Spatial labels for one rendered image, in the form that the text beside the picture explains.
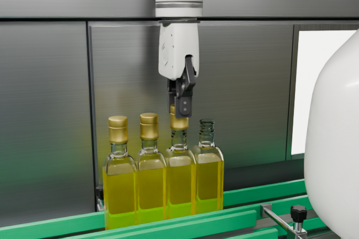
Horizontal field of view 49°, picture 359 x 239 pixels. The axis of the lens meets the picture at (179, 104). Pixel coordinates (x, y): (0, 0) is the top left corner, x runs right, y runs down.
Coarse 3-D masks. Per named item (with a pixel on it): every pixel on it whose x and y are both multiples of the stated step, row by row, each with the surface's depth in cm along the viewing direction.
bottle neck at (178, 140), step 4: (172, 132) 74; (176, 132) 73; (180, 132) 73; (184, 132) 74; (172, 136) 74; (176, 136) 74; (180, 136) 74; (184, 136) 74; (172, 140) 75; (176, 140) 74; (180, 140) 74; (184, 140) 74; (172, 144) 75; (176, 144) 74; (180, 144) 74; (184, 144) 74; (176, 148) 74; (180, 148) 74
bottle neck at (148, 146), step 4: (144, 140) 72; (148, 140) 72; (152, 140) 72; (156, 140) 73; (144, 144) 72; (148, 144) 72; (152, 144) 72; (156, 144) 73; (144, 148) 72; (148, 148) 72; (152, 148) 72; (156, 148) 73; (148, 152) 72
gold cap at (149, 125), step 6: (144, 114) 72; (150, 114) 72; (156, 114) 72; (144, 120) 71; (150, 120) 71; (156, 120) 71; (144, 126) 71; (150, 126) 71; (156, 126) 72; (144, 132) 71; (150, 132) 71; (156, 132) 72; (144, 138) 72; (150, 138) 71; (156, 138) 72
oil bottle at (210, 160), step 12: (204, 156) 75; (216, 156) 76; (204, 168) 75; (216, 168) 76; (204, 180) 76; (216, 180) 76; (204, 192) 76; (216, 192) 77; (204, 204) 77; (216, 204) 78
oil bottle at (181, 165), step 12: (168, 156) 74; (180, 156) 73; (192, 156) 74; (168, 168) 73; (180, 168) 73; (192, 168) 74; (168, 180) 74; (180, 180) 74; (192, 180) 75; (168, 192) 74; (180, 192) 74; (192, 192) 75; (168, 204) 75; (180, 204) 75; (192, 204) 76; (168, 216) 76; (180, 216) 76
